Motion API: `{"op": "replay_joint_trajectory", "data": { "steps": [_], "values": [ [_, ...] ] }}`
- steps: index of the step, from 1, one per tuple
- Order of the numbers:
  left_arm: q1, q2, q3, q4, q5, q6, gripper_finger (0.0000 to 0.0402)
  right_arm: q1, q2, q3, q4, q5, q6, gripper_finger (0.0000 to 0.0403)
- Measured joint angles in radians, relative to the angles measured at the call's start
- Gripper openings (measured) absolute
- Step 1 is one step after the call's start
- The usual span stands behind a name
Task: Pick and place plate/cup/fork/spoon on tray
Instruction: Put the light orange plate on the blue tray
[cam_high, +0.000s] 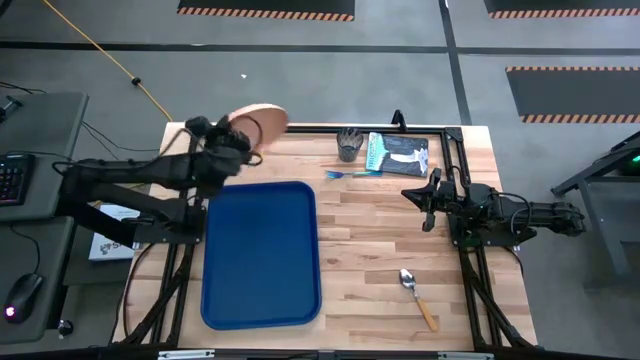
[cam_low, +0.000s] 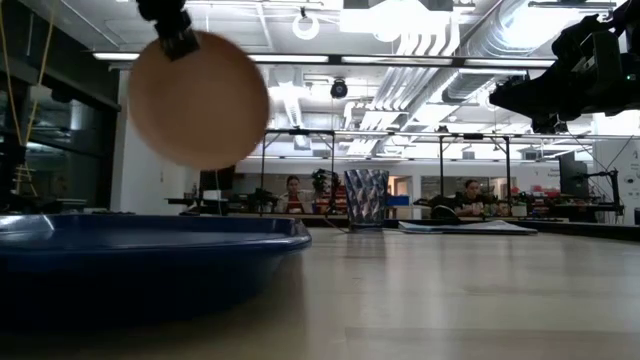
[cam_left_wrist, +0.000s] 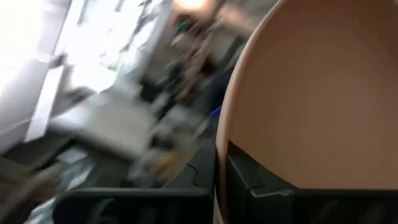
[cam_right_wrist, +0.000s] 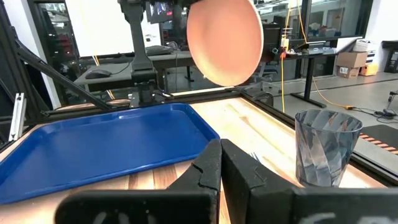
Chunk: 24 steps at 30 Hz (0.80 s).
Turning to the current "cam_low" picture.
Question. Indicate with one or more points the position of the blue plastic tray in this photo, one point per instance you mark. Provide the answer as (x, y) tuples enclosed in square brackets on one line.
[(150, 260)]

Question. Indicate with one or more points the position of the black monitor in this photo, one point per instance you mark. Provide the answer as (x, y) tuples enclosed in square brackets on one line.
[(573, 175)]

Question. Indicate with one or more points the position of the person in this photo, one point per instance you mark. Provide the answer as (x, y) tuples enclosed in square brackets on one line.
[(471, 197), (294, 197)]

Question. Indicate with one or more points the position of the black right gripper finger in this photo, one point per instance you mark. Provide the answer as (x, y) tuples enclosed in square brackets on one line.
[(530, 97), (549, 125)]

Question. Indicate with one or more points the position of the black background robot arm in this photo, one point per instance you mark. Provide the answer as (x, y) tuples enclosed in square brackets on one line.
[(607, 175)]

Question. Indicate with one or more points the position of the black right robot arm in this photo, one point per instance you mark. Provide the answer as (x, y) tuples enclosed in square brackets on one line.
[(632, 60)]

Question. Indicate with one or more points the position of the round orange plate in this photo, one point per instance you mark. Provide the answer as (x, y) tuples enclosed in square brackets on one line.
[(200, 110)]

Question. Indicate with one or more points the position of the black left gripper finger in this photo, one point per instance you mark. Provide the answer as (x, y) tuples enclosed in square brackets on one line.
[(179, 40)]

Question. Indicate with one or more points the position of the black hanging camera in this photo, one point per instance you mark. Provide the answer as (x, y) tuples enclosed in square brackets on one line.
[(339, 89)]

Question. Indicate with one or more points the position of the dark illustrated book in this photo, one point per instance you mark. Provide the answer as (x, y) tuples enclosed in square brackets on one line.
[(465, 228)]

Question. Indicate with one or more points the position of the blue faceted cup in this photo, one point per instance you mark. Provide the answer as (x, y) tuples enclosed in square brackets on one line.
[(366, 200)]

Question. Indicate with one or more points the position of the black background rig frame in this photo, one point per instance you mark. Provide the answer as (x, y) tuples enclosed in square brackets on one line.
[(298, 132), (472, 136)]

